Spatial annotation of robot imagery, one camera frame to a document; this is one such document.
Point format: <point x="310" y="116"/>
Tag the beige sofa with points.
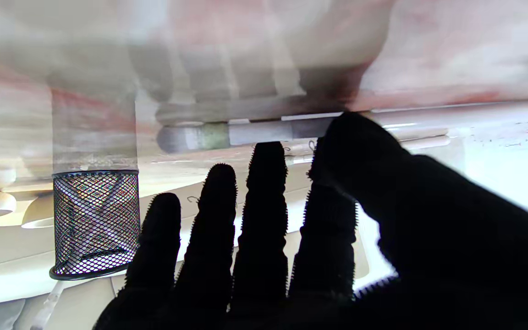
<point x="12" y="247"/>

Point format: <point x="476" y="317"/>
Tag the wooden bowl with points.
<point x="39" y="222"/>

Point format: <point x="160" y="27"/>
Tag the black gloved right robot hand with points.
<point x="383" y="275"/>

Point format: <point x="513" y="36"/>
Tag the black mesh brush holder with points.
<point x="90" y="274"/>

